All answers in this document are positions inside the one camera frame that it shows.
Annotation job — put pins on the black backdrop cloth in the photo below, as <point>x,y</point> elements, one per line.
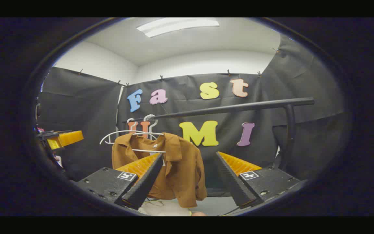
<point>187,104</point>

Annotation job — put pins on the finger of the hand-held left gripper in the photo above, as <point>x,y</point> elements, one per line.
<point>68,138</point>

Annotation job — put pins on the row of small cloth clips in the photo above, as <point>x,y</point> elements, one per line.
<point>228,72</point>

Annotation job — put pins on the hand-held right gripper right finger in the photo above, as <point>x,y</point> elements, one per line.
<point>234,182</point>

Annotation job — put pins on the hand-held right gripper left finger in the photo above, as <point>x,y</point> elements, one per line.
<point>143,185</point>

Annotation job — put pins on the brown shirt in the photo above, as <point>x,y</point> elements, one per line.
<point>187,169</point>

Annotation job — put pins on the white laundry hamper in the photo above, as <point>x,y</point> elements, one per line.
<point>164,209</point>

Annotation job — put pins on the black clothes rack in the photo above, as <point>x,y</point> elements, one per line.
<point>239,107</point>

